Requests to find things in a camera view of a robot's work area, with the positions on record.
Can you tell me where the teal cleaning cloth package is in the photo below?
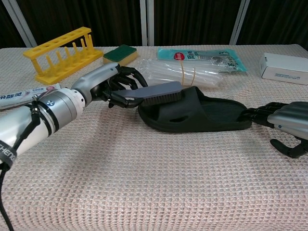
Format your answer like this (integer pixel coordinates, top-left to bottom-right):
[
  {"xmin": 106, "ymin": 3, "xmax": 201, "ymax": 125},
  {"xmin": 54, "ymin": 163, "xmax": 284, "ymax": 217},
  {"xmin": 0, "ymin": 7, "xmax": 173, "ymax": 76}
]
[{"xmin": 156, "ymin": 47, "xmax": 248, "ymax": 75}]

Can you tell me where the beige waffle tablecloth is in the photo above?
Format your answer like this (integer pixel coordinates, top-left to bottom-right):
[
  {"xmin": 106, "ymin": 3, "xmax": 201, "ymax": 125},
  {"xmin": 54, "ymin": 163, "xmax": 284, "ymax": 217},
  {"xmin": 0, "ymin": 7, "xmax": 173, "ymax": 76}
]
[{"xmin": 0, "ymin": 43, "xmax": 308, "ymax": 231}]

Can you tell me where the black rubber slipper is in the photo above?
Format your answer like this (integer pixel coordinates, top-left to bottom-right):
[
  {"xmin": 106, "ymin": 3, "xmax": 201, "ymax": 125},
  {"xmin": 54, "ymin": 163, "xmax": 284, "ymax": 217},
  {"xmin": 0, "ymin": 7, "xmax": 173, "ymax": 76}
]
[{"xmin": 138, "ymin": 86, "xmax": 253, "ymax": 133}]

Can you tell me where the green yellow sponge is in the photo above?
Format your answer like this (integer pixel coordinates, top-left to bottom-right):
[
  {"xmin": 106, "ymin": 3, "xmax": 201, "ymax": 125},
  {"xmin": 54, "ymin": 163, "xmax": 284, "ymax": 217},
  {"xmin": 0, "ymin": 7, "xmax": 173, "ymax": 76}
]
[{"xmin": 103, "ymin": 44, "xmax": 140, "ymax": 67}]

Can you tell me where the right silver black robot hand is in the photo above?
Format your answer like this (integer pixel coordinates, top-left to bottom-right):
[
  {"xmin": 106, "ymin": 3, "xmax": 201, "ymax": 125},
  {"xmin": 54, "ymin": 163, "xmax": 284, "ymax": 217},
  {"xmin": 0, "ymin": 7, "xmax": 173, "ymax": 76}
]
[{"xmin": 239, "ymin": 101, "xmax": 308, "ymax": 159}]

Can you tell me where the yellow test tube rack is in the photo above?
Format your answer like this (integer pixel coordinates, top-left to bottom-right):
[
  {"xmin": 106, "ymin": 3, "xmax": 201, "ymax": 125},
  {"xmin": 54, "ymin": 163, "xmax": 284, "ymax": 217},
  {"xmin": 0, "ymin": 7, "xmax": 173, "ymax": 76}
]
[{"xmin": 23, "ymin": 27, "xmax": 104, "ymax": 85}]

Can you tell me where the dark green curtain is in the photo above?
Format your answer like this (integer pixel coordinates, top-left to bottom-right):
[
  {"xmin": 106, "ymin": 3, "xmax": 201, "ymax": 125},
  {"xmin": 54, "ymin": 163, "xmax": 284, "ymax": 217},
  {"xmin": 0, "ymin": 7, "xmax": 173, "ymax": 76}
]
[
  {"xmin": 237, "ymin": 0, "xmax": 308, "ymax": 51},
  {"xmin": 154, "ymin": 0, "xmax": 243, "ymax": 46},
  {"xmin": 16, "ymin": 0, "xmax": 143, "ymax": 48},
  {"xmin": 0, "ymin": 0, "xmax": 27, "ymax": 49}
]

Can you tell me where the grey scrubbing brush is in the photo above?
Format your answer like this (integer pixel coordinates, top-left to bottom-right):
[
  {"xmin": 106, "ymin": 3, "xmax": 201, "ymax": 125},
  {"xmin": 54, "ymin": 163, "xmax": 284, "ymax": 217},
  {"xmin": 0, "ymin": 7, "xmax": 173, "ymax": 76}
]
[{"xmin": 112, "ymin": 81, "xmax": 183, "ymax": 106}]

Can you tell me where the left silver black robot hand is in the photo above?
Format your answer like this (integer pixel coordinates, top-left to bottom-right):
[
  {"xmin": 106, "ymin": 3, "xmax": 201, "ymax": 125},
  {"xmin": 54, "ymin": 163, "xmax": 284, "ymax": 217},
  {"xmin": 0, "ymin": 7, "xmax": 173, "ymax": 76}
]
[{"xmin": 71, "ymin": 62, "xmax": 149, "ymax": 109}]

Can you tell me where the clear plastic tube bundle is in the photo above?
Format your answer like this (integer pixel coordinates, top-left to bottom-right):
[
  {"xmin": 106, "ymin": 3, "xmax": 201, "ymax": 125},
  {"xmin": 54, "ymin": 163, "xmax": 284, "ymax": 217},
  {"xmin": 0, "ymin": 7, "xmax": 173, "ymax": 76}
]
[{"xmin": 134, "ymin": 58, "xmax": 224, "ymax": 89}]

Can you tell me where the white partition frame post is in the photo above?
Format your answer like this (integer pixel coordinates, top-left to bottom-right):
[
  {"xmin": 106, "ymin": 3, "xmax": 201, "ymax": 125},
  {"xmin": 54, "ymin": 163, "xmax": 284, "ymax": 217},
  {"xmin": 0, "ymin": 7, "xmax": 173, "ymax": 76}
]
[
  {"xmin": 229, "ymin": 0, "xmax": 251, "ymax": 46},
  {"xmin": 0, "ymin": 0, "xmax": 38, "ymax": 48},
  {"xmin": 140, "ymin": 0, "xmax": 155, "ymax": 46}
]

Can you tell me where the white toothpaste tube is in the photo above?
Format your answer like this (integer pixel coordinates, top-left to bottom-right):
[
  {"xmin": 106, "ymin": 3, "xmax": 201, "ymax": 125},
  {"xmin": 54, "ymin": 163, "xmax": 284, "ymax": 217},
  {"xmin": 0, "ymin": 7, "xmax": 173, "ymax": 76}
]
[{"xmin": 0, "ymin": 83, "xmax": 64, "ymax": 110}]

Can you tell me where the white cardboard box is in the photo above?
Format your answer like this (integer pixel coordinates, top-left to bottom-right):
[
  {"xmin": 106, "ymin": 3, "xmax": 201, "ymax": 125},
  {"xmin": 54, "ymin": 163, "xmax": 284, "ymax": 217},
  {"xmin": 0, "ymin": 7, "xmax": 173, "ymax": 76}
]
[{"xmin": 258, "ymin": 52, "xmax": 308, "ymax": 86}]

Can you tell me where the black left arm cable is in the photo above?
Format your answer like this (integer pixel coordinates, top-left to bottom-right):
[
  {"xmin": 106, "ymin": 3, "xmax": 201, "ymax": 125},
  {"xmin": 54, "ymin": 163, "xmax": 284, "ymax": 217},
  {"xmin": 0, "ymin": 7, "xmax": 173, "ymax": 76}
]
[{"xmin": 0, "ymin": 96, "xmax": 42, "ymax": 231}]

